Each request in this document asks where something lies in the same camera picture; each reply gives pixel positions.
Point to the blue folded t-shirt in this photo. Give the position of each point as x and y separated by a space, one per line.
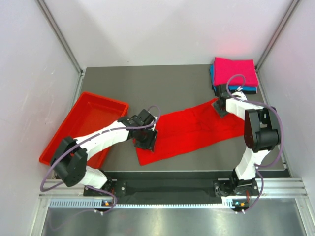
246 89

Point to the black folded t-shirt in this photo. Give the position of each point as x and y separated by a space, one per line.
223 88

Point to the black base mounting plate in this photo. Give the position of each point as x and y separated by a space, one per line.
210 183

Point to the red t-shirt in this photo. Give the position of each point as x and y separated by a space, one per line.
188 130

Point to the left aluminium frame post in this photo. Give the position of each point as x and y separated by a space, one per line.
59 35

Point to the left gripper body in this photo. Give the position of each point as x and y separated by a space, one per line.
145 138

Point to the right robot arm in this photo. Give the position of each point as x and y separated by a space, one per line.
261 135

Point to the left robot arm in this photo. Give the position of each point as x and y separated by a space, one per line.
70 161

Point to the pink folded t-shirt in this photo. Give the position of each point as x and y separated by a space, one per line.
224 69

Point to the aluminium front rail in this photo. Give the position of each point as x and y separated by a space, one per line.
79 196

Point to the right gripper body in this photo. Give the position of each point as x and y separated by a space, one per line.
220 112

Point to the aluminium frame post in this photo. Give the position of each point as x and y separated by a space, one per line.
277 33
59 35

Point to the red plastic bin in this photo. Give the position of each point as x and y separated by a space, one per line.
90 113

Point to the right aluminium frame post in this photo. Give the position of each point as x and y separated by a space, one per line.
277 33

